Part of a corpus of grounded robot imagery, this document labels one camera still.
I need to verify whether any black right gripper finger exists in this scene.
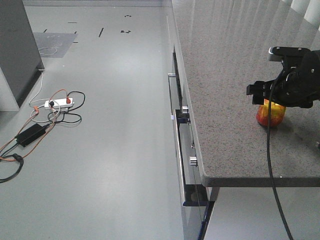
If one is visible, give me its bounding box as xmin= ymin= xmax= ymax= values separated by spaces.
xmin=246 ymin=80 xmax=274 ymax=105

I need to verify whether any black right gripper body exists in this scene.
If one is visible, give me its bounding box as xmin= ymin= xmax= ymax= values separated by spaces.
xmin=268 ymin=46 xmax=320 ymax=109

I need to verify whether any red yellow apple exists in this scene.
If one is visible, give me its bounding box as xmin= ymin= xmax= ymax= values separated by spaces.
xmin=256 ymin=99 xmax=286 ymax=128

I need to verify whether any granite kitchen counter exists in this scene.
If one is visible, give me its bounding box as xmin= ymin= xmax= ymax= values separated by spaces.
xmin=172 ymin=0 xmax=320 ymax=187

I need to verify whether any silver oven knob far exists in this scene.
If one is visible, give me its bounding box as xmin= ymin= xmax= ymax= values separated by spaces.
xmin=181 ymin=106 xmax=189 ymax=114

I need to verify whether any silver oven knob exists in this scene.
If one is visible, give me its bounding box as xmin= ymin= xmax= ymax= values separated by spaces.
xmin=181 ymin=106 xmax=189 ymax=114
xmin=189 ymin=156 xmax=198 ymax=166

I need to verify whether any silver oven knob near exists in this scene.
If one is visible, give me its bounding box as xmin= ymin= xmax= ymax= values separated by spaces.
xmin=189 ymin=156 xmax=198 ymax=166

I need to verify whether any black oven front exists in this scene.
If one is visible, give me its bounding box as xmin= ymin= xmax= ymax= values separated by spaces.
xmin=167 ymin=49 xmax=214 ymax=240

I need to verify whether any white power strip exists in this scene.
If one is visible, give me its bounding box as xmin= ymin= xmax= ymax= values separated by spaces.
xmin=44 ymin=97 xmax=74 ymax=110

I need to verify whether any grey floor mat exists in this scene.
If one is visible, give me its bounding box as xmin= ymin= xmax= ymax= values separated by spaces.
xmin=33 ymin=32 xmax=78 ymax=58

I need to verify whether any dark grey cabinet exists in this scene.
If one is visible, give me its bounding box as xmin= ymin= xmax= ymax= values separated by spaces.
xmin=0 ymin=0 xmax=44 ymax=112

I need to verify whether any black power adapter brick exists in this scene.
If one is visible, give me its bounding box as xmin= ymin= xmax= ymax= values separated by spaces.
xmin=14 ymin=123 xmax=49 ymax=147

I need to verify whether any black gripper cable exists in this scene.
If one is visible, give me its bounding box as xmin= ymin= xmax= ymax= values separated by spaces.
xmin=265 ymin=74 xmax=295 ymax=240

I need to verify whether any white cable on floor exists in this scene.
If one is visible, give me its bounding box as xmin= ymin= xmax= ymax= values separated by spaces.
xmin=28 ymin=46 xmax=62 ymax=125

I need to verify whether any orange cable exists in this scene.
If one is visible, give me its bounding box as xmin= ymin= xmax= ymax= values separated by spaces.
xmin=0 ymin=89 xmax=71 ymax=162

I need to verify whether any black cable on floor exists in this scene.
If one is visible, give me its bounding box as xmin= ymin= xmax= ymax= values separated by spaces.
xmin=0 ymin=91 xmax=86 ymax=184

